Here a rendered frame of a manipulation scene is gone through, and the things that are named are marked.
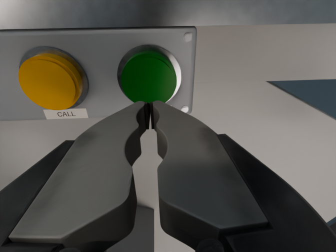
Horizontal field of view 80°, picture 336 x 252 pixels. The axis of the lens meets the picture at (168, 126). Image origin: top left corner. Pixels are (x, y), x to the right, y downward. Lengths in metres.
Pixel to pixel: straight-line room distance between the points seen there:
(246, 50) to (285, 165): 0.23
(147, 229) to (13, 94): 0.31
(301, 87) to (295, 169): 1.08
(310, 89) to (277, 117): 1.19
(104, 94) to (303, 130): 0.31
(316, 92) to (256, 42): 1.30
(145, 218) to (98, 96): 0.29
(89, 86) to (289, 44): 0.23
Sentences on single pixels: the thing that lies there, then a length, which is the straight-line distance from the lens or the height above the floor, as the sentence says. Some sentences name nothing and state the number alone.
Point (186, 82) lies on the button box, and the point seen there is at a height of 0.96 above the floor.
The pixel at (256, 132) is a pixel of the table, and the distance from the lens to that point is 0.34.
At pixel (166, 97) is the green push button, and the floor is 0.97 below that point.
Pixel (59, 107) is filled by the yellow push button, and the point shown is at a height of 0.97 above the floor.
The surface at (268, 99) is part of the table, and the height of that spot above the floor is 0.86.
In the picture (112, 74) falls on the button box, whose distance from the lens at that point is 0.16.
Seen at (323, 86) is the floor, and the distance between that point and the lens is 1.57.
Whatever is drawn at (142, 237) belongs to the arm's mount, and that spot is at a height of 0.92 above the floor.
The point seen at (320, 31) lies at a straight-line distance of 0.32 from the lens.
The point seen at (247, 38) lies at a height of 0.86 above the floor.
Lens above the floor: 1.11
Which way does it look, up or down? 57 degrees down
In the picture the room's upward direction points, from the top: 174 degrees clockwise
